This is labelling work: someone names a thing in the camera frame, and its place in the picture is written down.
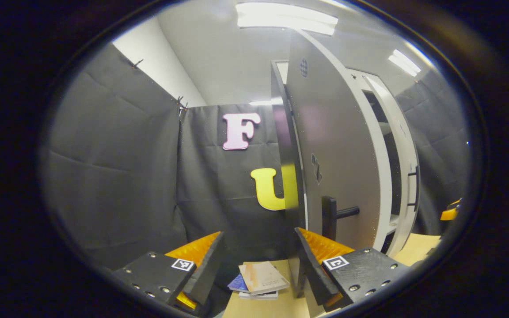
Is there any white shoe cabinet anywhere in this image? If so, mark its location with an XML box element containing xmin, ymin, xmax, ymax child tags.
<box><xmin>270</xmin><ymin>60</ymin><xmax>407</xmax><ymax>265</ymax></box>

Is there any beige paperback book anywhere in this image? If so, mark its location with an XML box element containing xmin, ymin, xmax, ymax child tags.
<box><xmin>239</xmin><ymin>261</ymin><xmax>290</xmax><ymax>295</ymax></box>

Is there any white shoe cabinet door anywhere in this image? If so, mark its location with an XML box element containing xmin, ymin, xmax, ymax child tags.
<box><xmin>285</xmin><ymin>29</ymin><xmax>394</xmax><ymax>265</ymax></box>
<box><xmin>361</xmin><ymin>71</ymin><xmax>421</xmax><ymax>257</ymax></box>

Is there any blue book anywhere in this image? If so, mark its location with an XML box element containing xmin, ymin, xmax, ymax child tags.
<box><xmin>228</xmin><ymin>273</ymin><xmax>248</xmax><ymax>293</ymax></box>

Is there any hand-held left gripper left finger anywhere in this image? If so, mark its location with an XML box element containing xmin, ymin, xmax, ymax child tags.
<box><xmin>112</xmin><ymin>231</ymin><xmax>226</xmax><ymax>310</ymax></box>

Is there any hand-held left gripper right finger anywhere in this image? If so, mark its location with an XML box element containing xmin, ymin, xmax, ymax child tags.
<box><xmin>294</xmin><ymin>227</ymin><xmax>410</xmax><ymax>312</ymax></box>

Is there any ceiling light panel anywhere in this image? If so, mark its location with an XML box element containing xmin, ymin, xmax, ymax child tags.
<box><xmin>236</xmin><ymin>2</ymin><xmax>339</xmax><ymax>36</ymax></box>
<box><xmin>387</xmin><ymin>49</ymin><xmax>422</xmax><ymax>77</ymax></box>

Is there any white book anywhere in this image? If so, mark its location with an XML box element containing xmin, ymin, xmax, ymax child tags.
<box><xmin>238</xmin><ymin>289</ymin><xmax>279</xmax><ymax>301</ymax></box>

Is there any black door handle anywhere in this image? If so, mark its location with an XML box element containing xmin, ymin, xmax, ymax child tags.
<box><xmin>322</xmin><ymin>196</ymin><xmax>360</xmax><ymax>242</ymax></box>
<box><xmin>407</xmin><ymin>166</ymin><xmax>419</xmax><ymax>208</ymax></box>

